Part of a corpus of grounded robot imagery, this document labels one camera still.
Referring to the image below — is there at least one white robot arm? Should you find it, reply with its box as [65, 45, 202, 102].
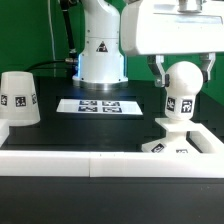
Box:
[59, 0, 224, 90]

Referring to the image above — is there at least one black cable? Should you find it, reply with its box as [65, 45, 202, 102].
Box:
[25, 58, 81, 73]

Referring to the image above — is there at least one white left fence wall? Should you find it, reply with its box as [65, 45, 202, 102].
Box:
[0, 119, 9, 147]

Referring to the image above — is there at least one white fence wall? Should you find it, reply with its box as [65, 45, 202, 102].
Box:
[0, 119, 9, 147]
[190, 123, 224, 155]
[0, 150, 224, 178]

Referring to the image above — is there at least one white front fence wall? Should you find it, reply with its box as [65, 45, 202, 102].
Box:
[0, 150, 224, 178]

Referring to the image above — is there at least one white lamp bulb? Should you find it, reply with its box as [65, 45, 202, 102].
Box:
[165, 61, 203, 121]

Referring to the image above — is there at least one white cable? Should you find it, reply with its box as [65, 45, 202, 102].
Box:
[47, 0, 57, 62]

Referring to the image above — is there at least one white marker sheet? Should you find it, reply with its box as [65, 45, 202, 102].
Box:
[57, 99, 142, 115]

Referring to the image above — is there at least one white lamp base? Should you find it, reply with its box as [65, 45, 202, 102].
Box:
[141, 118, 201, 154]

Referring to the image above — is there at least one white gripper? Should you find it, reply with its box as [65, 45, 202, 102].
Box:
[120, 0, 224, 87]

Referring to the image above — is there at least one white right fence wall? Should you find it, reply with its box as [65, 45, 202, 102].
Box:
[190, 123, 224, 155]

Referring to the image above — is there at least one white lamp shade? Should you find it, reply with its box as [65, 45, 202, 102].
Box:
[0, 71, 40, 126]

